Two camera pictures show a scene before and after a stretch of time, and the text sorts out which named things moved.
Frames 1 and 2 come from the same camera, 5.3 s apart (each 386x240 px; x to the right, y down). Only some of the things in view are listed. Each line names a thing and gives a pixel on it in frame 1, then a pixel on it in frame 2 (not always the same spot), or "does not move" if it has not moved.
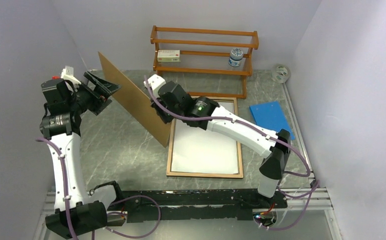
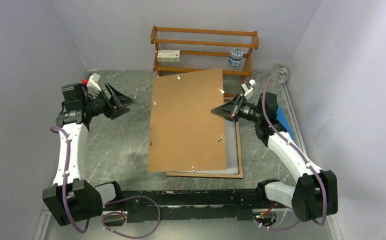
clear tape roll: [280, 73] does not move
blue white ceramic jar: [235, 57] does not move
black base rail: [185, 206] does not move
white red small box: [168, 55] does not move
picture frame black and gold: [240, 175] does not move
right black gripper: [158, 108] → [227, 110]
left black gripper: [100, 102] → [120, 99]
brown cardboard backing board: [137, 101] → [185, 135]
